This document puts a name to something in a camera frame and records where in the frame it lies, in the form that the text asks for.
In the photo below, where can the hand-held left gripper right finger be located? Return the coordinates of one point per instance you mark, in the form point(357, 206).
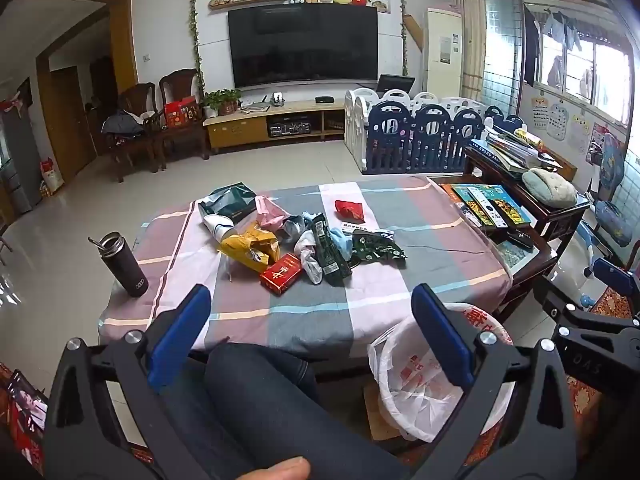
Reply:
point(442, 330)

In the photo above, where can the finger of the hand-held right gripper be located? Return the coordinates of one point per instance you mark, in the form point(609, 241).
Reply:
point(617, 274)
point(570, 305)

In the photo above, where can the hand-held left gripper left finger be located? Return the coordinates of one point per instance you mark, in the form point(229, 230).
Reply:
point(182, 330)

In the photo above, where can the white bin with plastic liner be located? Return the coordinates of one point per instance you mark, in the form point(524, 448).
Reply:
point(415, 390)

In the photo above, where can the white paper cup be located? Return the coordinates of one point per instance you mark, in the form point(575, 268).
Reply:
point(220, 230)

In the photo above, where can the white tissue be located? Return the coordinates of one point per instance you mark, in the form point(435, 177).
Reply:
point(309, 260)

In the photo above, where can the red snack wrapper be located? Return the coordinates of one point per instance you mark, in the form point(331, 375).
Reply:
point(350, 210)

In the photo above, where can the person's left hand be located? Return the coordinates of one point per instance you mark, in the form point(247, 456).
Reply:
point(280, 469)

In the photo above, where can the dark wooden side table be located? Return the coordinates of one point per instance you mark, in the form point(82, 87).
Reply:
point(520, 265)

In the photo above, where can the black remote control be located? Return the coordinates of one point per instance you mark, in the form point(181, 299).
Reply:
point(521, 239)

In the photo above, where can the black thermos bottle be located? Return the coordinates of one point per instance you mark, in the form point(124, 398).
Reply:
point(125, 270)

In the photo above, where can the yellow snack packet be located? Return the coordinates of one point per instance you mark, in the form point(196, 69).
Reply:
point(245, 247)

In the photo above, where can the blue child chair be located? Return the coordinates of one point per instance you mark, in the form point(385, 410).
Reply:
point(612, 170)

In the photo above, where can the person's leg in jeans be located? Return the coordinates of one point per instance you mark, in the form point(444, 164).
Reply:
point(260, 400)

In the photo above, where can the dark green floral wrapper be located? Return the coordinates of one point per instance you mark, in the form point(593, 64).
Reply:
point(375, 250)

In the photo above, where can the green picture book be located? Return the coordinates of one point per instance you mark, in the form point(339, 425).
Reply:
point(515, 210)

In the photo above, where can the grey cushion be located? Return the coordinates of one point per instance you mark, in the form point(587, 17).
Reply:
point(550, 186)

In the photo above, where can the brown cardboard piece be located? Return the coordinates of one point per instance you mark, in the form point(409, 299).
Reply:
point(377, 420)

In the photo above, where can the red cigarette box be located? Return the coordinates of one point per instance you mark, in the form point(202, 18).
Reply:
point(280, 274)

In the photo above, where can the white remote control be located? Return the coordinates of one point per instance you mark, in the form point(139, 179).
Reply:
point(487, 207)

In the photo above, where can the light blue face mask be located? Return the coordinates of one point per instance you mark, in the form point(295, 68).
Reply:
point(342, 242)

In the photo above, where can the dark green tissue pack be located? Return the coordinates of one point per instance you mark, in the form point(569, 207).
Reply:
point(230, 202)

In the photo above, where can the long dark green packet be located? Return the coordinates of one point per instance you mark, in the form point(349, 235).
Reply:
point(327, 252)

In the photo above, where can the pink plastic bag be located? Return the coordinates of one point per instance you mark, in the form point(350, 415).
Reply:
point(267, 212)

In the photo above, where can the grey crumpled plastic bag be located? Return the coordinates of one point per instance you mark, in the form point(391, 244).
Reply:
point(294, 229)

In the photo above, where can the red printed bag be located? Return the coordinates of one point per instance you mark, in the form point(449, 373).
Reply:
point(22, 410)

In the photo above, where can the navy and white playpen fence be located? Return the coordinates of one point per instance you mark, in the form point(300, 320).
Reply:
point(430, 135)

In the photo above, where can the window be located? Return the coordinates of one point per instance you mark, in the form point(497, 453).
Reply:
point(605, 75)

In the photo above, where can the white sack with red print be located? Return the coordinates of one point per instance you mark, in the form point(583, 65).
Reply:
point(52, 177)

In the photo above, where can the yellow wooden television cabinet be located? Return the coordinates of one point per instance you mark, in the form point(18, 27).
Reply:
point(235, 130)

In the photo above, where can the dark bag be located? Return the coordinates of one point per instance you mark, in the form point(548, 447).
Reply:
point(122, 122)

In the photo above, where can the red gift box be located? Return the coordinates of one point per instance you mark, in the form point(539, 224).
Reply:
point(180, 112)

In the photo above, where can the black audio receiver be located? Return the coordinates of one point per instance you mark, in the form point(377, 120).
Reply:
point(290, 126)

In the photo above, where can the potted green plant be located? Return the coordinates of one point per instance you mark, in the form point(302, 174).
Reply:
point(227, 102)

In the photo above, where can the grey refrigerator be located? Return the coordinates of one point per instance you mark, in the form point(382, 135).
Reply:
point(17, 160)

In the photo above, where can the brown wooden door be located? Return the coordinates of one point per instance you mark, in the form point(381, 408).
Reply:
point(70, 120)

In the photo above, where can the hanging laundry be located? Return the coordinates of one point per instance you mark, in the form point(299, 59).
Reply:
point(562, 30)

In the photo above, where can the small desk clock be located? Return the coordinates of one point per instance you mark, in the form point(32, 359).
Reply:
point(277, 98)

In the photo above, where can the black monitor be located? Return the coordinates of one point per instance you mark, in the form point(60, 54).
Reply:
point(395, 84)

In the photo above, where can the black set-top box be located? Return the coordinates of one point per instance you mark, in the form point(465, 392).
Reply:
point(324, 100)

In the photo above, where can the cream standing air conditioner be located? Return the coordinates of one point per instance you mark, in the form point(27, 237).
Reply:
point(442, 60)

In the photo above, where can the beige curtain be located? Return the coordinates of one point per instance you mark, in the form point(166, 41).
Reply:
point(470, 35)

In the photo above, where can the green artificial vine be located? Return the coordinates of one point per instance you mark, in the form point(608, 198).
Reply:
point(403, 20)
point(195, 25)

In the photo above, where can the large black television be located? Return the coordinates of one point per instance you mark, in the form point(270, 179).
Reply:
point(300, 45)

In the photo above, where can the children's wall chart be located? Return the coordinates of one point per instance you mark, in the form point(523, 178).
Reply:
point(540, 112)
point(580, 135)
point(557, 122)

